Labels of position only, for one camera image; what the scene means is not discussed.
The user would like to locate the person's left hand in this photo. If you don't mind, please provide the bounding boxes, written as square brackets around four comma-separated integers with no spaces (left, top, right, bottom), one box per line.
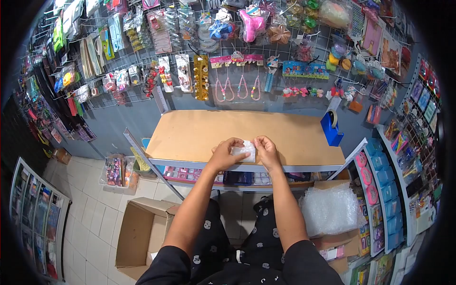
[208,137,251,173]

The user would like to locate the person's right hand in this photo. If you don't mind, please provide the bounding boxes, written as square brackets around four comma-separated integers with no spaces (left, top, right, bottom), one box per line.
[254,135,283,173]

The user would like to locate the person's left fingers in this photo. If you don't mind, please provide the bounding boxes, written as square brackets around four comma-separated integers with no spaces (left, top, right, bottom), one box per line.
[220,137,246,150]

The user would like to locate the small clear plastic packet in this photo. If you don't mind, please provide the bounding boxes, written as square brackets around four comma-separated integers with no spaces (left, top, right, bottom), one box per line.
[230,140,257,164]

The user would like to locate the brown topped metal table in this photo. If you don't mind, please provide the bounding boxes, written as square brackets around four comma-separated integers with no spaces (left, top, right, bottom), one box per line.
[123,109,368,201]

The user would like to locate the blue tape dispenser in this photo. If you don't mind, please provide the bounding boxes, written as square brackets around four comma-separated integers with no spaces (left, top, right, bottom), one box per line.
[320,110,345,147]

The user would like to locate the person's legs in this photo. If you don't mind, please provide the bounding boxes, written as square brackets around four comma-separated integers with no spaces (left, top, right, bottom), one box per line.
[190,195,286,276]

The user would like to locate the bubble wrap bundle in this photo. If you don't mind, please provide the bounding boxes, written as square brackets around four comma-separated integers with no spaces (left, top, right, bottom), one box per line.
[299,182,365,238]

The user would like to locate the person's body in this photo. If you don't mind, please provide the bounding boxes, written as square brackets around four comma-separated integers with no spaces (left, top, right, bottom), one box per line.
[135,239,344,285]

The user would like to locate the clear plastic storage bin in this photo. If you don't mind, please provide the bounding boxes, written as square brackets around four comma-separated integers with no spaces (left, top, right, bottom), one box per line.
[99,154,140,196]

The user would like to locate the open cardboard box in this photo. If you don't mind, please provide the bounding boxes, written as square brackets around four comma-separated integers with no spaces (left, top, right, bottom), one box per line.
[115,197,181,282]

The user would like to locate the full shop shelf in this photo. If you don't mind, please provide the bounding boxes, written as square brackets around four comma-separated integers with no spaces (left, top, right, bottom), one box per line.
[351,53,446,285]

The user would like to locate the full wall grid display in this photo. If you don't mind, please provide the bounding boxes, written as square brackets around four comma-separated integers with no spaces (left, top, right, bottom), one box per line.
[21,0,414,150]

